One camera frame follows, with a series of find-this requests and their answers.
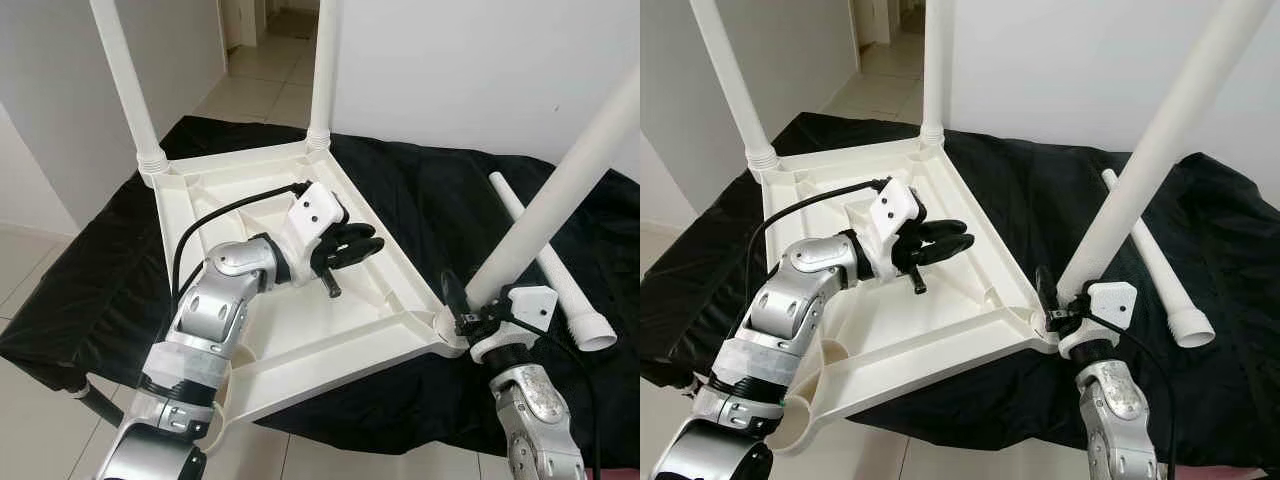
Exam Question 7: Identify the white plastic table leg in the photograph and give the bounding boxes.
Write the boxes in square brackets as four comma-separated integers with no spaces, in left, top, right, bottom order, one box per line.
[305,0,343,151]
[690,0,779,173]
[488,170,619,353]
[1055,0,1273,303]
[88,0,171,186]
[918,0,956,149]
[465,65,641,306]
[1100,168,1217,349]

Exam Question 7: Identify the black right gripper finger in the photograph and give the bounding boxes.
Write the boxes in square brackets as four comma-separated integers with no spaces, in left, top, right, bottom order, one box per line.
[1035,265,1061,317]
[440,270,471,323]

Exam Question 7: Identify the white plastic table top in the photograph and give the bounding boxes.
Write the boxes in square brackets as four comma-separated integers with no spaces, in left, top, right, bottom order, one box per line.
[140,138,471,456]
[750,135,1063,456]

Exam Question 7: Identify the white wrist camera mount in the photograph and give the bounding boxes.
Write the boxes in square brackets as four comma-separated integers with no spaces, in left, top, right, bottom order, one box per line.
[1058,282,1139,359]
[860,178,926,281]
[275,182,348,286]
[470,285,559,363]

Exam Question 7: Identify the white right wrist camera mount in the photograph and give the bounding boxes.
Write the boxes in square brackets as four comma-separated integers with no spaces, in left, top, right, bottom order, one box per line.
[470,285,559,363]
[1058,282,1139,359]

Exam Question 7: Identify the black fabric table cover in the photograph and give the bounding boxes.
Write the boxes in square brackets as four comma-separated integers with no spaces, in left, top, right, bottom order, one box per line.
[640,110,1280,471]
[0,115,641,471]

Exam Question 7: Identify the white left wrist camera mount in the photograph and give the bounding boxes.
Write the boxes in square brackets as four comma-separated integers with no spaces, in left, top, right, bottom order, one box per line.
[860,178,926,281]
[275,182,348,286]

